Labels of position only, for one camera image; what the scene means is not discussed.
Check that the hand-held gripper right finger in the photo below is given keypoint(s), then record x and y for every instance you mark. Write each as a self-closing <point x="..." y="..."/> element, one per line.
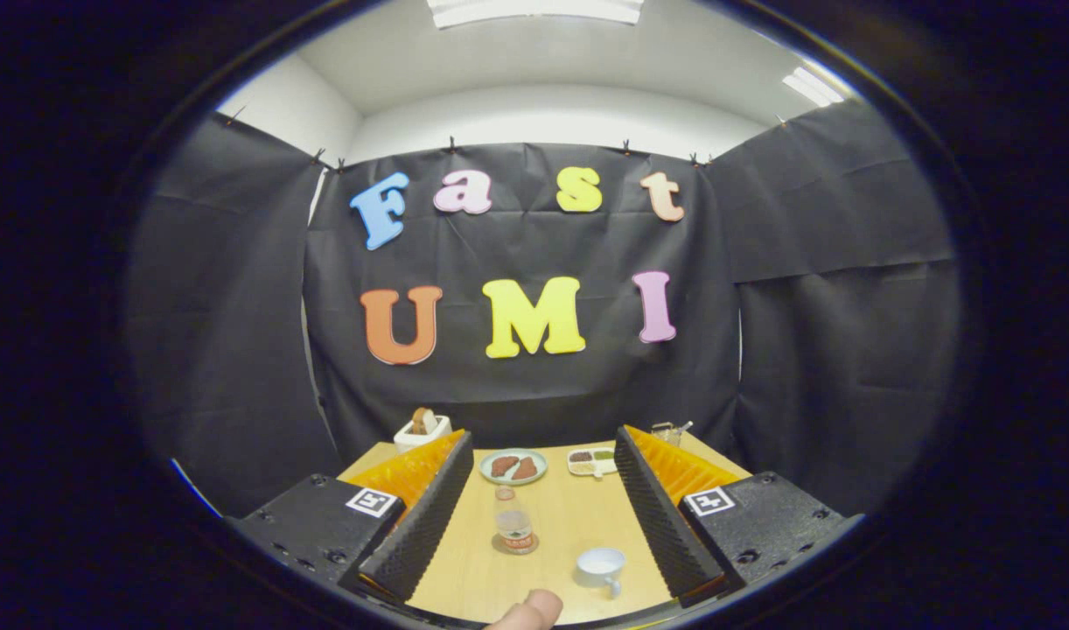
<point x="661" y="525"/>

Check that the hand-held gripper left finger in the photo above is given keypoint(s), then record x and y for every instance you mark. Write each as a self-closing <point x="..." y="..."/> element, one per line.
<point x="425" y="525"/>

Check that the round brown coaster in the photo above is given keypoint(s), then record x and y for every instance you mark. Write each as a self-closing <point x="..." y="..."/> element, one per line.
<point x="498" y="549"/>

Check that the clear juice bottle red label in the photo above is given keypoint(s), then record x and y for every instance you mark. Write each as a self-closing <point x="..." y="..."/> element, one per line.
<point x="514" y="525"/>

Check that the white toaster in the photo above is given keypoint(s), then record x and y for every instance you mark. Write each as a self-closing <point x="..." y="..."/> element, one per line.
<point x="410" y="440"/>

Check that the small clear glass jar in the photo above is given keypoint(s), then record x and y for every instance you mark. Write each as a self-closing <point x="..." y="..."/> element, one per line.
<point x="666" y="434"/>

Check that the white divided condiment dish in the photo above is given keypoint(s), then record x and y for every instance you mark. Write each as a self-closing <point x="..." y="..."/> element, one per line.
<point x="591" y="464"/>

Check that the pale green plate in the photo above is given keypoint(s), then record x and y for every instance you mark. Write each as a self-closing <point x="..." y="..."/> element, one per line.
<point x="510" y="481"/>

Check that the brown meat piece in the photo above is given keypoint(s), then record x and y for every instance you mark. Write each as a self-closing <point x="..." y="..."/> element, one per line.
<point x="503" y="465"/>
<point x="526" y="470"/>

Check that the wooden table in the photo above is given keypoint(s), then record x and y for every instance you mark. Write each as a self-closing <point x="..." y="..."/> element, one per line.
<point x="561" y="516"/>

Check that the brown bread slice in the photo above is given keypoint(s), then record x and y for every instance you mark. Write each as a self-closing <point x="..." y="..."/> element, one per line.
<point x="421" y="420"/>

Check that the black backdrop cloth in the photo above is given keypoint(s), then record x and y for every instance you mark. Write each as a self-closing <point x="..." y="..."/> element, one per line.
<point x="517" y="385"/>

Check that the small ceiling light panel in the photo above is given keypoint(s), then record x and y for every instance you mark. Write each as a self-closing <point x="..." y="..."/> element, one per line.
<point x="813" y="86"/>

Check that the large ceiling light panel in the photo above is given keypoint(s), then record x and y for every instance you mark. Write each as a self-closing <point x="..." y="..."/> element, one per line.
<point x="534" y="10"/>

